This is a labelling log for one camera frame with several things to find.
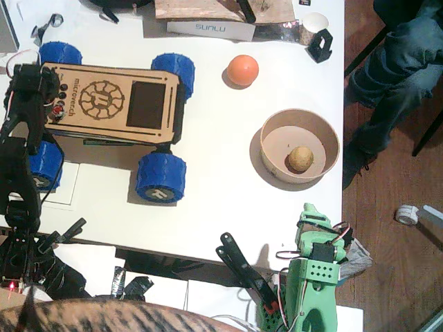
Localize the white grey box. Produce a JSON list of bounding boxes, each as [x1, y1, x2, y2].
[[0, 0, 21, 55]]

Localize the orange ball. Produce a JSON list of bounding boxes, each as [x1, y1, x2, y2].
[[227, 54, 260, 87]]

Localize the white stick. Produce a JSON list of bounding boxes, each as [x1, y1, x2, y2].
[[422, 204, 443, 223]]

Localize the white paper sheet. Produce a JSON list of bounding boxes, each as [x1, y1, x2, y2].
[[41, 160, 82, 212]]

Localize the black chair leg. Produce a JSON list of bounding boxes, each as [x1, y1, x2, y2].
[[411, 109, 443, 157], [345, 24, 394, 77]]

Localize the black backpack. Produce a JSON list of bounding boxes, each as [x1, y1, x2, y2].
[[79, 0, 155, 24]]

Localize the small black clamp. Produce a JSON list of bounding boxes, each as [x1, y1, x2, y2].
[[37, 216, 87, 254]]

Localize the wooden rover with blue wheels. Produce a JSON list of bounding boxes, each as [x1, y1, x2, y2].
[[28, 41, 197, 205]]

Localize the person leg in jeans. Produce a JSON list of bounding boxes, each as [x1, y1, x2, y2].
[[345, 0, 443, 155]]

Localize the black clamp on board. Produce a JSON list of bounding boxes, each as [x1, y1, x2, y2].
[[237, 0, 257, 24]]

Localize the yellowish round potato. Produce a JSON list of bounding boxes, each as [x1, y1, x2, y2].
[[284, 145, 315, 174]]

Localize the red white servo cable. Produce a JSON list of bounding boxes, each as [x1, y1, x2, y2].
[[275, 221, 354, 329]]

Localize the white red arm cable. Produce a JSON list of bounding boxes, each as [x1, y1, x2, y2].
[[6, 49, 41, 79]]

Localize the wooden board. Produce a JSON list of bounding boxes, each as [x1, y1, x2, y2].
[[154, 0, 296, 24]]

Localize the black clamp with red trigger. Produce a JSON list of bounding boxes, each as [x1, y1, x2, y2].
[[215, 232, 282, 315]]

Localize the black printed holder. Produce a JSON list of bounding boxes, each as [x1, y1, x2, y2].
[[305, 29, 334, 64]]

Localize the white paper cup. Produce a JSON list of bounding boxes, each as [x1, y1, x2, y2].
[[298, 12, 329, 46]]

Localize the dark shoe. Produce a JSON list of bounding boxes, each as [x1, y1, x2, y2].
[[342, 140, 379, 190]]

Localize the striped brown cloth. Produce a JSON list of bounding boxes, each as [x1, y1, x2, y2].
[[0, 299, 245, 332]]

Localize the white SUNLU box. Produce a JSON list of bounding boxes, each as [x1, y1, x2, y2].
[[166, 20, 257, 42]]

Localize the brown paper bowl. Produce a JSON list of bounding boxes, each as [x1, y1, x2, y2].
[[259, 109, 341, 184]]

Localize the silver foil strip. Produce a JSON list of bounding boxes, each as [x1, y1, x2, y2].
[[110, 266, 127, 299]]

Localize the white tape roll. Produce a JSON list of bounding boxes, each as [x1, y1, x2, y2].
[[395, 204, 420, 226]]

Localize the black silver clip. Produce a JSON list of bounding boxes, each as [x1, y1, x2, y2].
[[31, 13, 64, 46]]

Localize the white foam board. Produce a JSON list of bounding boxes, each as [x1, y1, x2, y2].
[[186, 278, 364, 332]]

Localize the crumpled grey bag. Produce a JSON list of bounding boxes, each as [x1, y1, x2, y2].
[[338, 238, 373, 282]]

